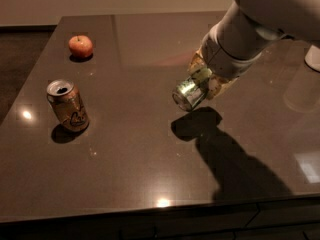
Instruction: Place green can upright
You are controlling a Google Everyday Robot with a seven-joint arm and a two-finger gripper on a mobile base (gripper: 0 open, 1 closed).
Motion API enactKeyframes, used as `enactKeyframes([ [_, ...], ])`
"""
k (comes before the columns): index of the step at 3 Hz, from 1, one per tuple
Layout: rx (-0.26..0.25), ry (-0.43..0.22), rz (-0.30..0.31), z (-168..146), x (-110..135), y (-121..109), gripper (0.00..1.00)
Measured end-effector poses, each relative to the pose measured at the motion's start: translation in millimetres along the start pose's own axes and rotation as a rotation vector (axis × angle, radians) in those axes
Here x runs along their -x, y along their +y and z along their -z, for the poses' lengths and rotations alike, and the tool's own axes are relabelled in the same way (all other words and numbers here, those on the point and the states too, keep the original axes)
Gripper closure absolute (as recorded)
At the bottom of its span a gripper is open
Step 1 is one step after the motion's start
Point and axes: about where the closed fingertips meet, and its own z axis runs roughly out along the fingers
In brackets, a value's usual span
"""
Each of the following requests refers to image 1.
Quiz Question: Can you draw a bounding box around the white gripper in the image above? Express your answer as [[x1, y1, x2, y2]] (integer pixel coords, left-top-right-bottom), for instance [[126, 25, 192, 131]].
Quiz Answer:
[[187, 25, 261, 100]]

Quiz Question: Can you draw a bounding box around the orange soda can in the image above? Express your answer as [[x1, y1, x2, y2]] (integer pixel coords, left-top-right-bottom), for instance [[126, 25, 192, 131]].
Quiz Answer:
[[47, 79, 89, 133]]

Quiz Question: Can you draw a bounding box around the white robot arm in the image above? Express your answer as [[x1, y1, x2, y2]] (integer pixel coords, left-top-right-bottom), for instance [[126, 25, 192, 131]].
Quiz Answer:
[[189, 0, 320, 99]]

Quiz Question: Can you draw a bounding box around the white object at right edge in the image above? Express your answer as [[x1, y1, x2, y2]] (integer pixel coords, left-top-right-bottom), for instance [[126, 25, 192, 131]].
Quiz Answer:
[[305, 46, 320, 72]]

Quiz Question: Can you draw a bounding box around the green soda can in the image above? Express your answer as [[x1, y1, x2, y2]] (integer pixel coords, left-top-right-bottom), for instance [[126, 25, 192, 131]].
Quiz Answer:
[[172, 77, 207, 112]]

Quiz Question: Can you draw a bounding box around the red apple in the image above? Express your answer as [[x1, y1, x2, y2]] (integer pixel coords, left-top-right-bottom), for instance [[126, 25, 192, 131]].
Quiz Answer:
[[68, 35, 93, 59]]

